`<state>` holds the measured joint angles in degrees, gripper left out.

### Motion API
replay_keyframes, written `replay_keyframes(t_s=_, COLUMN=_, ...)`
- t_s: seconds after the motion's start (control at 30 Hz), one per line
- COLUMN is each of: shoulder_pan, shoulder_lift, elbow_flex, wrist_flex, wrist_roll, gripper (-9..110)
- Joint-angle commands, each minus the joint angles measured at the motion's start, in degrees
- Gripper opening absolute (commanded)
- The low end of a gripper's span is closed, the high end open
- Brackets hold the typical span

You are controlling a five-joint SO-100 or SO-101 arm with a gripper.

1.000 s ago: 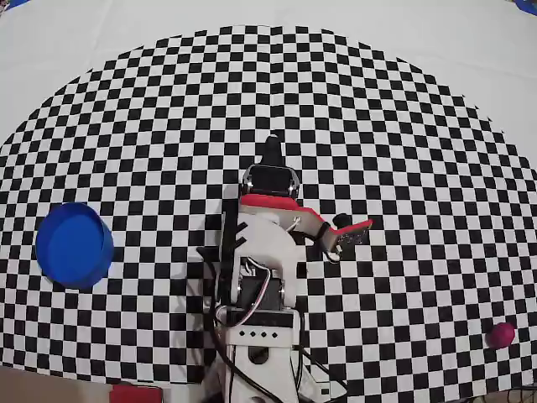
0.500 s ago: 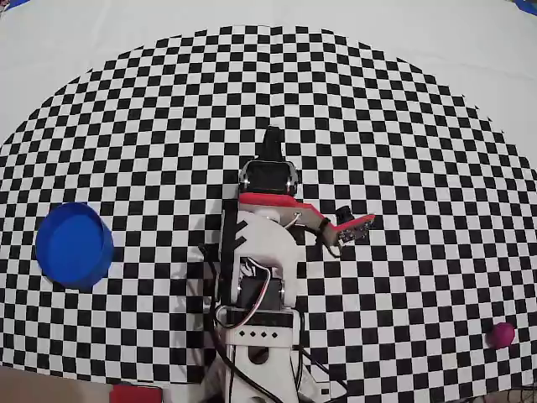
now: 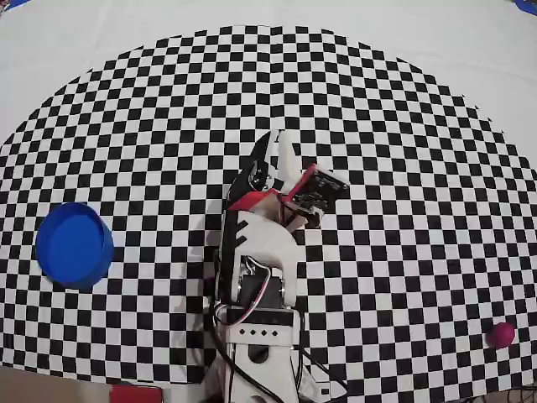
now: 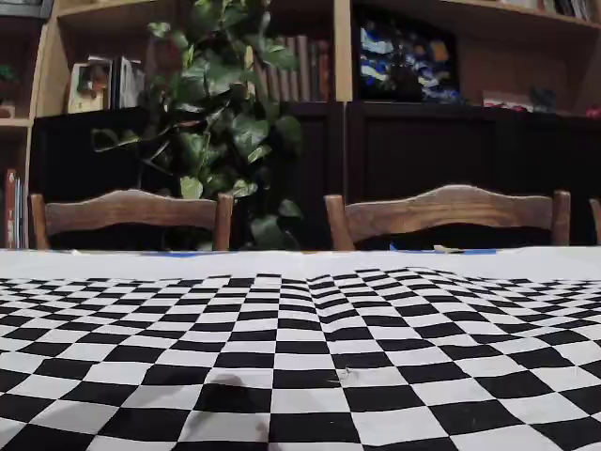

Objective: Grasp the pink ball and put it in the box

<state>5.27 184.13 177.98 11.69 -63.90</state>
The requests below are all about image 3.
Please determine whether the pink faceted ball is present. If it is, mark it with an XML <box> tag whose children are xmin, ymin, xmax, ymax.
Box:
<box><xmin>485</xmin><ymin>322</ymin><xmax>516</xmax><ymax>350</ymax></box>

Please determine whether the red rectangular object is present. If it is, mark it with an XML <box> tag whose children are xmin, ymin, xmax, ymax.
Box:
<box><xmin>109</xmin><ymin>384</ymin><xmax>164</xmax><ymax>403</ymax></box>

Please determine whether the blue round box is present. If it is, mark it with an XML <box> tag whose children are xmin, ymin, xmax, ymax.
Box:
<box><xmin>35</xmin><ymin>201</ymin><xmax>115</xmax><ymax>290</ymax></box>

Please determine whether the black white checkerboard paper mat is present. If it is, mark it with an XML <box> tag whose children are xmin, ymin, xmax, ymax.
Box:
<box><xmin>0</xmin><ymin>0</ymin><xmax>537</xmax><ymax>403</ymax></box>

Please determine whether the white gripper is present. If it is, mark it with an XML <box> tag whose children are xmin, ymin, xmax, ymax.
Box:
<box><xmin>228</xmin><ymin>130</ymin><xmax>305</xmax><ymax>220</ymax></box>

